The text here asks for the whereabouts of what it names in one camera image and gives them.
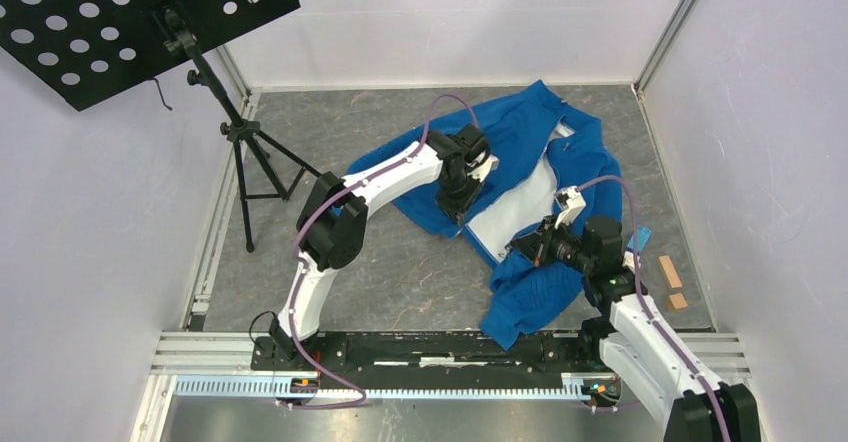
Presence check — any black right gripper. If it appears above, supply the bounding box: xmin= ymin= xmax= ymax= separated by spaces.
xmin=510 ymin=213 xmax=594 ymax=275

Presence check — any blue zip-up jacket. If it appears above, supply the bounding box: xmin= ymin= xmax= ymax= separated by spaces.
xmin=394 ymin=81 xmax=623 ymax=350

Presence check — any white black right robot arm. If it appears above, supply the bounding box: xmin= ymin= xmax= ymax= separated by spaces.
xmin=509 ymin=216 xmax=762 ymax=441

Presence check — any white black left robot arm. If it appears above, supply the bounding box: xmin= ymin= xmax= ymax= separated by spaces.
xmin=269 ymin=124 xmax=499 ymax=370

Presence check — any small blue block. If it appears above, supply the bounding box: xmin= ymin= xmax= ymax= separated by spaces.
xmin=627 ymin=226 xmax=652 ymax=254

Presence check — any long wooden block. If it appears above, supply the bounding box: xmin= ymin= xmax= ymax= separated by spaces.
xmin=658 ymin=255 xmax=683 ymax=290

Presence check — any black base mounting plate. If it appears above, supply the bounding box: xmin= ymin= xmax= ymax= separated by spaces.
xmin=250 ymin=330 xmax=615 ymax=391

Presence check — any small wooden block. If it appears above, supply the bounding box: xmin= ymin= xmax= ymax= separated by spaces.
xmin=666 ymin=293 xmax=689 ymax=311

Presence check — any black perforated music stand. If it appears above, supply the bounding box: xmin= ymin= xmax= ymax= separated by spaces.
xmin=0 ymin=0 xmax=323 ymax=253

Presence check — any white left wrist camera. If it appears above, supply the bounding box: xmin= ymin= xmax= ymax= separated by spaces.
xmin=468 ymin=152 xmax=499 ymax=183

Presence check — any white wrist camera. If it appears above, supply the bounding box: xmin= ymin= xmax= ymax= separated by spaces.
xmin=554 ymin=186 xmax=586 ymax=228
xmin=468 ymin=152 xmax=499 ymax=183

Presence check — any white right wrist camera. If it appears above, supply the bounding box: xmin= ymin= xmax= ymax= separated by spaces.
xmin=554 ymin=186 xmax=586 ymax=228

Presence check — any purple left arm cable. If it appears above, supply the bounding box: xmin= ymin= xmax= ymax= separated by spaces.
xmin=274 ymin=93 xmax=480 ymax=412

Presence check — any aluminium frame rail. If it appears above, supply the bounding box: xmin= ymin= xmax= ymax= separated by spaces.
xmin=148 ymin=332 xmax=753 ymax=401

